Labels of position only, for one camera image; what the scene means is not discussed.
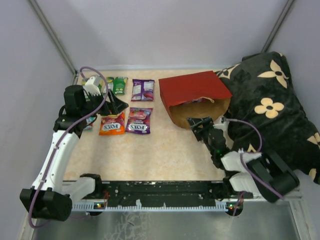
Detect white toothed cable rail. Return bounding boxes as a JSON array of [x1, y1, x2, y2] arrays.
[[71, 201, 230, 213]]

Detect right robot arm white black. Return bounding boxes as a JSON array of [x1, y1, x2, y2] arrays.
[[187, 117, 300, 203]]

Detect red brown paper bag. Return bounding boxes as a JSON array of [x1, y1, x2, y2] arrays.
[[158, 70, 232, 129]]

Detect purple candy bag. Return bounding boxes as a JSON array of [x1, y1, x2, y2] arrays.
[[125, 107, 153, 135], [131, 79, 155, 102], [185, 98, 207, 104]]

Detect colourful candy bag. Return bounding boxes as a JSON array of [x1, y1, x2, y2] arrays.
[[83, 116, 97, 131]]

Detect green yellow snack bag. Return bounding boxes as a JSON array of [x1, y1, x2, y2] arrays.
[[81, 76, 104, 102], [106, 76, 128, 96]]

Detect orange candy bag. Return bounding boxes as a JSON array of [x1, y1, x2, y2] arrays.
[[99, 111, 125, 136]]

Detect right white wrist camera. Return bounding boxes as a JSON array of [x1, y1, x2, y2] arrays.
[[213, 118, 229, 132]]

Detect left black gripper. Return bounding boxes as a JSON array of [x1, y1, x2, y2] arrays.
[[80, 88, 128, 119]]

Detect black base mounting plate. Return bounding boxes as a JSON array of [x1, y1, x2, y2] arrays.
[[96, 180, 240, 207]]

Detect black floral pillow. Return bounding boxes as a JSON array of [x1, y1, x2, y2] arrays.
[[216, 51, 320, 184]]

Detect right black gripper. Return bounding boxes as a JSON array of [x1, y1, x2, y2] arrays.
[[186, 116, 216, 155]]

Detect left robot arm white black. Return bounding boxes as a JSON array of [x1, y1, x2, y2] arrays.
[[19, 85, 129, 228]]

